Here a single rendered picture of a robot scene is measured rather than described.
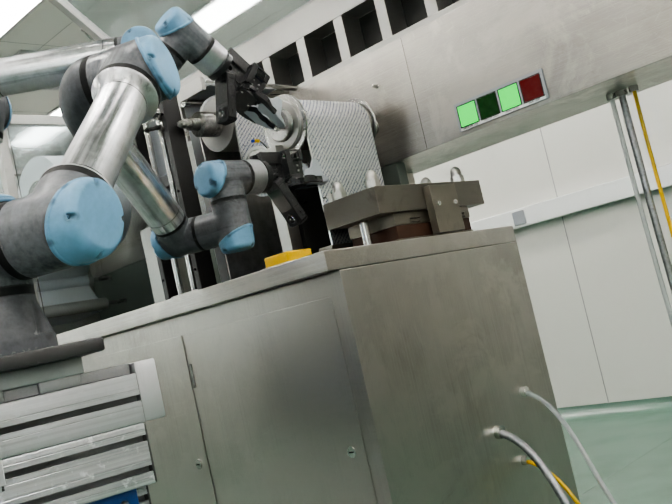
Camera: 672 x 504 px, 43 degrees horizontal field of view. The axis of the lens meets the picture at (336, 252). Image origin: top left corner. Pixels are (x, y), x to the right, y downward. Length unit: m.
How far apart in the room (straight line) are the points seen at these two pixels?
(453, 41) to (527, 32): 0.20
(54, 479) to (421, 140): 1.31
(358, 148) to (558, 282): 2.70
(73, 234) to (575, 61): 1.20
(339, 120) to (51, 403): 1.12
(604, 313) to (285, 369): 3.03
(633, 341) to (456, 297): 2.76
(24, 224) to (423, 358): 0.85
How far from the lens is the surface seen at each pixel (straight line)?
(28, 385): 1.29
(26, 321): 1.29
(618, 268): 4.53
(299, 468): 1.78
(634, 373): 4.59
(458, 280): 1.88
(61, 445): 1.29
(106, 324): 2.20
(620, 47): 1.95
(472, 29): 2.14
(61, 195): 1.22
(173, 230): 1.80
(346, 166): 2.09
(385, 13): 2.31
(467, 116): 2.12
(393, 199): 1.87
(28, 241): 1.24
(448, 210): 1.98
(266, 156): 1.89
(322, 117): 2.08
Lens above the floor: 0.76
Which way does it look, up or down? 5 degrees up
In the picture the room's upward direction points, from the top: 13 degrees counter-clockwise
